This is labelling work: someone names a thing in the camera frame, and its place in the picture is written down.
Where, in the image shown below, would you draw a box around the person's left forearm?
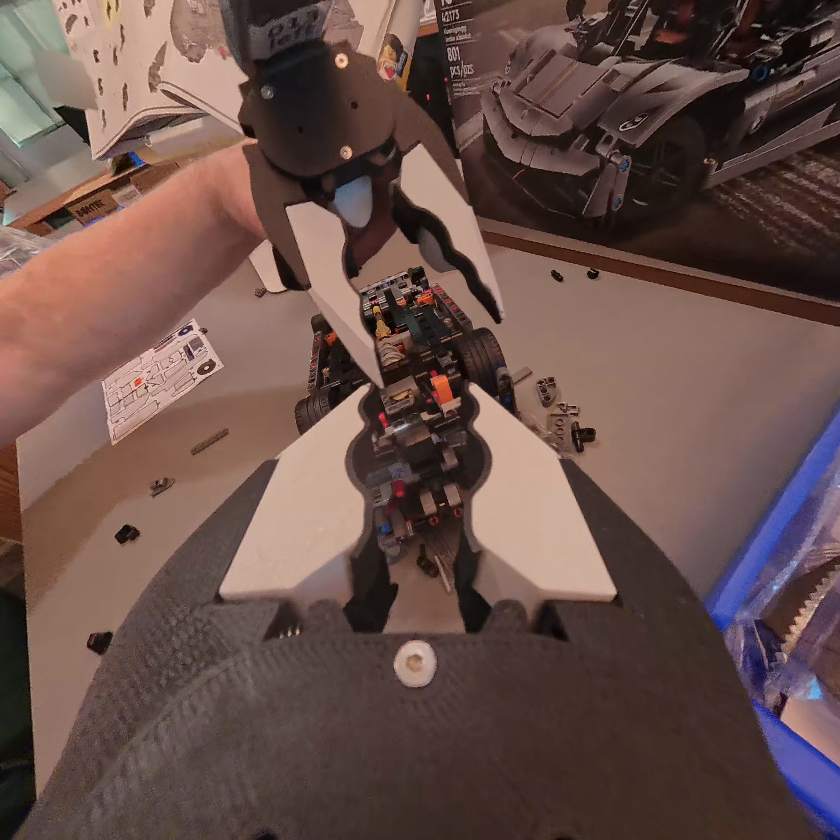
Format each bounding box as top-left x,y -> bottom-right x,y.
0,141 -> 270,448

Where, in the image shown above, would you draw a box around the open instruction booklet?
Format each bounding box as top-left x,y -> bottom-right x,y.
52,0 -> 421,161

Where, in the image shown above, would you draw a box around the colourful lego leaflet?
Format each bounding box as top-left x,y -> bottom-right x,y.
375,31 -> 416,94

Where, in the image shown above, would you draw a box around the dark lego set box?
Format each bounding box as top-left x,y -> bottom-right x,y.
433,0 -> 840,293

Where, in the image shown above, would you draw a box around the blue storage bin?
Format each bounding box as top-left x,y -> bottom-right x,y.
704,403 -> 840,840

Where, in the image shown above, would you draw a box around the lego sticker sheet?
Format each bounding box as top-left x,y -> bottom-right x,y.
100,318 -> 225,447

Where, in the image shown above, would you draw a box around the clear plastic bags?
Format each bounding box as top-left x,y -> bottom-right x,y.
725,459 -> 840,746

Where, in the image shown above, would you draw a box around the cardboard box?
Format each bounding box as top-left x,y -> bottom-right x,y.
26,159 -> 188,232

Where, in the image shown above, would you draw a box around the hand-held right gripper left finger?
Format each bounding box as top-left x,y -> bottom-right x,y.
217,385 -> 399,634

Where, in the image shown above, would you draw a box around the grey lego car chassis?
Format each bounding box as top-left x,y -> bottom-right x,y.
294,264 -> 521,595

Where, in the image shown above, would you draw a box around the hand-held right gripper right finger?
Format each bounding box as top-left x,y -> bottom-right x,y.
458,384 -> 619,634

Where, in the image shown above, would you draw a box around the scattered loose lego pieces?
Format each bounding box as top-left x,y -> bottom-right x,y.
521,367 -> 598,455

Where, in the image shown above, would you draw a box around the person's green sweater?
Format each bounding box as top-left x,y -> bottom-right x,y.
0,587 -> 37,828

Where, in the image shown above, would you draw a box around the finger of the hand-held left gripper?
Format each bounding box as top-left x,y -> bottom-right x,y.
284,200 -> 388,389
392,140 -> 506,324

